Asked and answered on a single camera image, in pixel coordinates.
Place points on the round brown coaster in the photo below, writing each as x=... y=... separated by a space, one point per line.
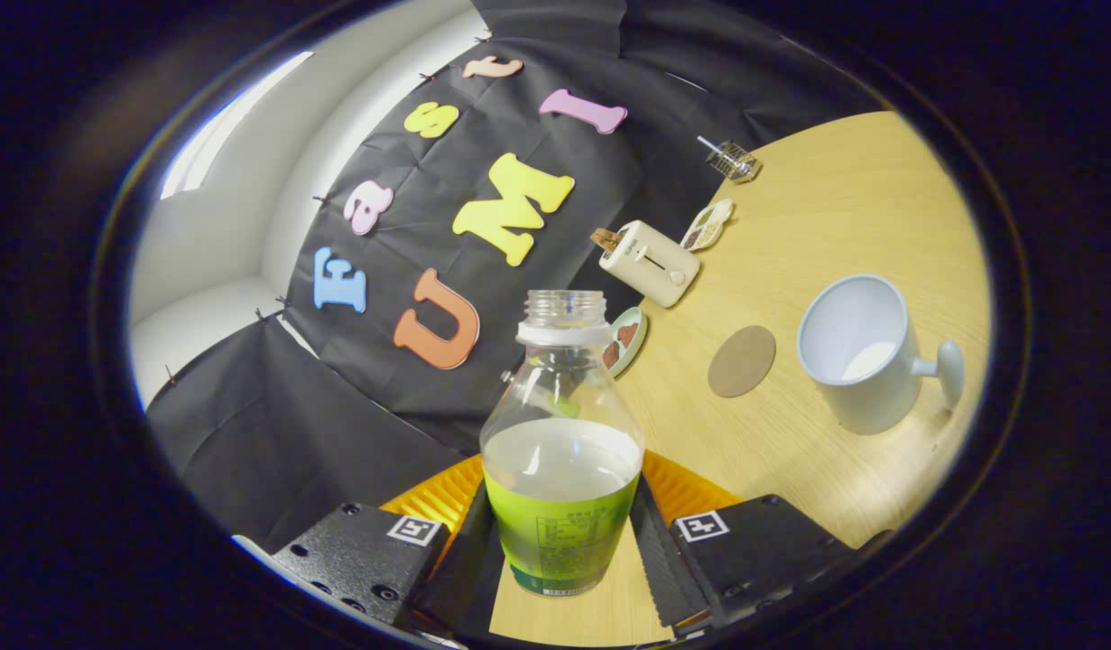
x=742 y=361

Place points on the ceiling light panel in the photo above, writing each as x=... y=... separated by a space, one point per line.
x=221 y=131

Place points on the clear green label juice bottle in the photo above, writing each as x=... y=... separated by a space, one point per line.
x=560 y=515

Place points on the wooden table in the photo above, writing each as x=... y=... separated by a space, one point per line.
x=835 y=199

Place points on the brown food piece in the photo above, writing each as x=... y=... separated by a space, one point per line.
x=612 y=355
x=626 y=334

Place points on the white straw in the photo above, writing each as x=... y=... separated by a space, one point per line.
x=708 y=143

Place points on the clear glass tumbler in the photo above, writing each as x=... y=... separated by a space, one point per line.
x=736 y=162

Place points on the pale green plate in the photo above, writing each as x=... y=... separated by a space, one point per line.
x=634 y=323

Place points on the cream toaster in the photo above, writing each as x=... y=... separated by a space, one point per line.
x=650 y=266

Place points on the light blue cup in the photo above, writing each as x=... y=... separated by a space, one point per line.
x=866 y=397

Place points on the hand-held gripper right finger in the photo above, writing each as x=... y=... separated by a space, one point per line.
x=663 y=569

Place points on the white divided tray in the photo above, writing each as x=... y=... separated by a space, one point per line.
x=707 y=226

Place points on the brown bread slice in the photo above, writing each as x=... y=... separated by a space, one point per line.
x=606 y=238

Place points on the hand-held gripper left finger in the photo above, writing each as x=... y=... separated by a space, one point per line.
x=460 y=569

